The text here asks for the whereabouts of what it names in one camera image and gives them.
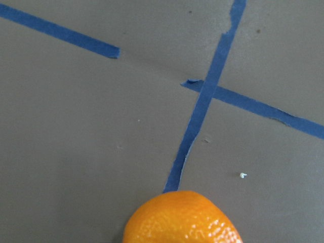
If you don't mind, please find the orange fruit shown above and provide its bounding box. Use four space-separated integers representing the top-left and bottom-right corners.
123 191 242 242

